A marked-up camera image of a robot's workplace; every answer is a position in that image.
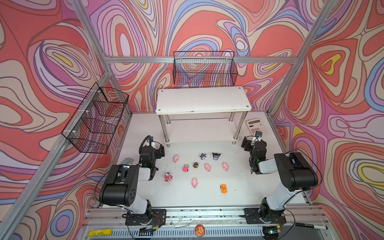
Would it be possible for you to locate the pink pig toy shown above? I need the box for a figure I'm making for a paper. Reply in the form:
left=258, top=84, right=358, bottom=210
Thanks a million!
left=205, top=164, right=211, bottom=172
left=192, top=178, right=198, bottom=188
left=173, top=155, right=180, bottom=163
left=222, top=163, right=229, bottom=171

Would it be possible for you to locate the orange toy car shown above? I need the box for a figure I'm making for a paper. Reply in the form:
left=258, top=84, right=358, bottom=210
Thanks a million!
left=220, top=184, right=228, bottom=194

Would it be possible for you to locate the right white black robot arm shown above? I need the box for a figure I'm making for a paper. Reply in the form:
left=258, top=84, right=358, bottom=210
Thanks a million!
left=241, top=132, right=319, bottom=225

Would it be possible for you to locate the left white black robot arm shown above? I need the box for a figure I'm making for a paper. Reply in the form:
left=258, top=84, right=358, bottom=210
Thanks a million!
left=99, top=135, right=167, bottom=228

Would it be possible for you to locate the grey stapler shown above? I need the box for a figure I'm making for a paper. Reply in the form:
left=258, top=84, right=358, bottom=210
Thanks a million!
left=120, top=158, right=135, bottom=166

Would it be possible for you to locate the pink white calculator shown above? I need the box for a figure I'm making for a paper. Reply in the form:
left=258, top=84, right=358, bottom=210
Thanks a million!
left=247, top=118, right=269, bottom=137

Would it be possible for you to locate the red pink bear toy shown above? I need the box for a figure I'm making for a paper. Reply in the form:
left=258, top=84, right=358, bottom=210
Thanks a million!
left=165, top=172, right=173, bottom=183

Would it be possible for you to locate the dark purple figure toy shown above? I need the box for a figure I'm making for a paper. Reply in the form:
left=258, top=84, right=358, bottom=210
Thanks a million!
left=212, top=153, right=221, bottom=161

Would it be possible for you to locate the pink pig toy front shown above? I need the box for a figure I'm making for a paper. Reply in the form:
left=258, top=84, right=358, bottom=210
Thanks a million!
left=192, top=178, right=198, bottom=188

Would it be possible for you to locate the grey shark toy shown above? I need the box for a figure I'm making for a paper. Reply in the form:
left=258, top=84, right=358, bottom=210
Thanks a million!
left=200, top=153, right=207, bottom=161

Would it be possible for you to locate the white shelf table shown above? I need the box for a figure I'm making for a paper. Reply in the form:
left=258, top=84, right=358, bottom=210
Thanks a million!
left=156, top=87, right=252, bottom=147

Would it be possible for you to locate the black white marker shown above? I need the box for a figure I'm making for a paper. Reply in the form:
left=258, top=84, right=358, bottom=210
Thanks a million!
left=295, top=223, right=328, bottom=230

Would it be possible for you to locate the red round sticker badge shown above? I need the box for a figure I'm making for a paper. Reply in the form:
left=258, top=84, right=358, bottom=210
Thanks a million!
left=195, top=225, right=206, bottom=237

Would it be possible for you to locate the left black wire basket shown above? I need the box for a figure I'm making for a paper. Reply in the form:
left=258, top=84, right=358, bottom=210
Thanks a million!
left=62, top=83, right=129, bottom=154

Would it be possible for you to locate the black wire basket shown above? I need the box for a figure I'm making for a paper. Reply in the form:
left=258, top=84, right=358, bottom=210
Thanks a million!
left=62, top=83, right=129, bottom=154
left=173, top=50, right=238, bottom=88

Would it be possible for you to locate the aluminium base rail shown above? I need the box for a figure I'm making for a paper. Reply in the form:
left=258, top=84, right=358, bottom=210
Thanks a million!
left=76, top=205, right=337, bottom=240

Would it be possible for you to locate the back black wire basket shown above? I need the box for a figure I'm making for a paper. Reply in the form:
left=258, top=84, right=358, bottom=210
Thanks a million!
left=173, top=50, right=238, bottom=88

